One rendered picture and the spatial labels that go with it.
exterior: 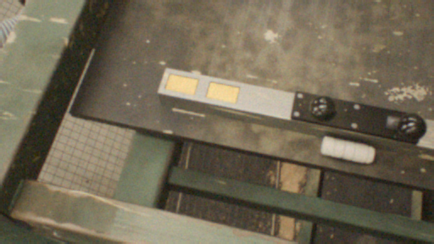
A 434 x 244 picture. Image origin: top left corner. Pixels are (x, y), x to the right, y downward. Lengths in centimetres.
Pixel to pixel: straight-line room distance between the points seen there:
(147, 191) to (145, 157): 6
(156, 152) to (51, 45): 24
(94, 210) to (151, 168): 15
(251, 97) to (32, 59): 35
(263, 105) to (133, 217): 27
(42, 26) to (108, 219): 34
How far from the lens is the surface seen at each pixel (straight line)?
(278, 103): 80
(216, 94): 80
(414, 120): 69
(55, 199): 76
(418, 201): 245
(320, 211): 84
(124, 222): 72
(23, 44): 85
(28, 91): 79
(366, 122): 80
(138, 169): 84
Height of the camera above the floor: 190
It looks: 21 degrees down
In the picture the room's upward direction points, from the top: 64 degrees counter-clockwise
